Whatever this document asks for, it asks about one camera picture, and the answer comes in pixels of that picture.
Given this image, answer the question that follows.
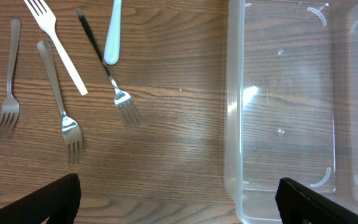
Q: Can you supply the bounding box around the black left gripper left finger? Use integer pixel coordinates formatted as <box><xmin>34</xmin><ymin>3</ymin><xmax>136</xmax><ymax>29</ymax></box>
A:
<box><xmin>0</xmin><ymin>173</ymin><xmax>81</xmax><ymax>224</ymax></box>

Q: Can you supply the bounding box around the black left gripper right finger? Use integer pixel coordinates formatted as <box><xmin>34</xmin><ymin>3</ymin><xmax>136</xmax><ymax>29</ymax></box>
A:
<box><xmin>275</xmin><ymin>177</ymin><xmax>358</xmax><ymax>224</ymax></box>

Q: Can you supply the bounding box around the clear left plastic container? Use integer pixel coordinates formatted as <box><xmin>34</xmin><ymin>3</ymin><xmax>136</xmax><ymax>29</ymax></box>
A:
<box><xmin>224</xmin><ymin>0</ymin><xmax>358</xmax><ymax>223</ymax></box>

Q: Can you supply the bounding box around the large metal fork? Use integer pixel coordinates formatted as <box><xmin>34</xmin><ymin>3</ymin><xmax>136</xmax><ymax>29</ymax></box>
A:
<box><xmin>37</xmin><ymin>40</ymin><xmax>83</xmax><ymax>166</ymax></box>

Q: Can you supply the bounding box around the small metal fork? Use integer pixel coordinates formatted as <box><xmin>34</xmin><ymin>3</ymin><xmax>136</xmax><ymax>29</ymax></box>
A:
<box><xmin>0</xmin><ymin>19</ymin><xmax>21</xmax><ymax>139</ymax></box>

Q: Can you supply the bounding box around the white rounded plastic fork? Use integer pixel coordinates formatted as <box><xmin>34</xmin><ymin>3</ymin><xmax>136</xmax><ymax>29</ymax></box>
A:
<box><xmin>104</xmin><ymin>0</ymin><xmax>122</xmax><ymax>65</ymax></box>

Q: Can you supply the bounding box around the white flat plastic fork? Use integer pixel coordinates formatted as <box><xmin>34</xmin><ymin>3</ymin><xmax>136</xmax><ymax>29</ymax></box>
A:
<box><xmin>24</xmin><ymin>0</ymin><xmax>88</xmax><ymax>96</ymax></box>

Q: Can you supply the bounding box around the black handled metal fork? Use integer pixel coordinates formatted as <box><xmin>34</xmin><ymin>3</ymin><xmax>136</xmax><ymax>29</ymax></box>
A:
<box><xmin>75</xmin><ymin>7</ymin><xmax>140</xmax><ymax>128</ymax></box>

